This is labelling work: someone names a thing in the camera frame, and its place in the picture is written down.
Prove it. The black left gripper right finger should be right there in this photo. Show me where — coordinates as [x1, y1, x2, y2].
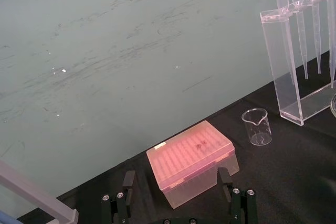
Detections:
[217, 167, 257, 224]

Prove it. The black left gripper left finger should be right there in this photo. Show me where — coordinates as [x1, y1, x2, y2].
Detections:
[101, 170, 137, 224]

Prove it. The pink translucent pipette tip box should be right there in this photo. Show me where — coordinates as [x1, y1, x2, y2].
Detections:
[146, 120, 240, 210]

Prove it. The small clear glass beaker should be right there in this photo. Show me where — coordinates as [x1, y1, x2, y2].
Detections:
[241, 108, 272, 146]

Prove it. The black table cloth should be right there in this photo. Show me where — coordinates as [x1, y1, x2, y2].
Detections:
[16, 49, 336, 224]

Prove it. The clear acrylic pipette rack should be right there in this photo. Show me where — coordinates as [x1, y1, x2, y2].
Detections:
[259, 0, 336, 127]

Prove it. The blue object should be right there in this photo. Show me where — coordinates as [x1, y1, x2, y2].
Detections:
[0, 210, 17, 224]

